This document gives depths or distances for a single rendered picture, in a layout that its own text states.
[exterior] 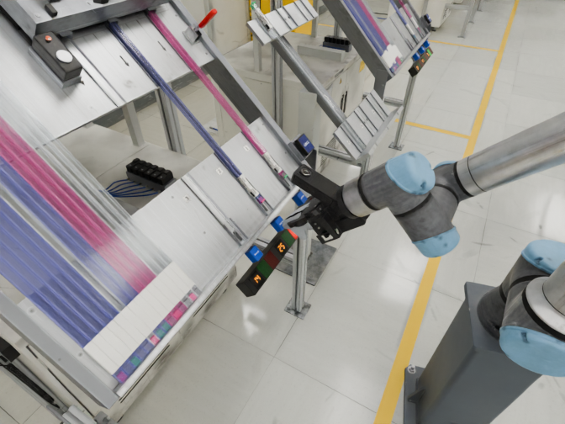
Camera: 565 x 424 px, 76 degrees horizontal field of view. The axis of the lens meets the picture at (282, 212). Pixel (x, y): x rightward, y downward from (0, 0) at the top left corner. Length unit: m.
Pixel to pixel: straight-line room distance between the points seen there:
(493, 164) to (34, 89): 0.80
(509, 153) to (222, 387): 1.13
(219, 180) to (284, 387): 0.83
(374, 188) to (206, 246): 0.35
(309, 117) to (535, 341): 0.86
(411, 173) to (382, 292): 1.09
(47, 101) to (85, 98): 0.06
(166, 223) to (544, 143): 0.66
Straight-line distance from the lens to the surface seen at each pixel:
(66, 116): 0.76
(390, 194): 0.64
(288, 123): 1.93
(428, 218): 0.66
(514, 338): 0.74
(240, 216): 0.81
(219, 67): 1.00
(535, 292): 0.74
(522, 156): 0.71
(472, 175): 0.74
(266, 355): 1.44
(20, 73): 0.80
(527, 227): 2.24
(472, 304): 1.01
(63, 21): 0.82
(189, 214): 0.75
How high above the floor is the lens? 1.29
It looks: 42 degrees down
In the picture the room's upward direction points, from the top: straight up
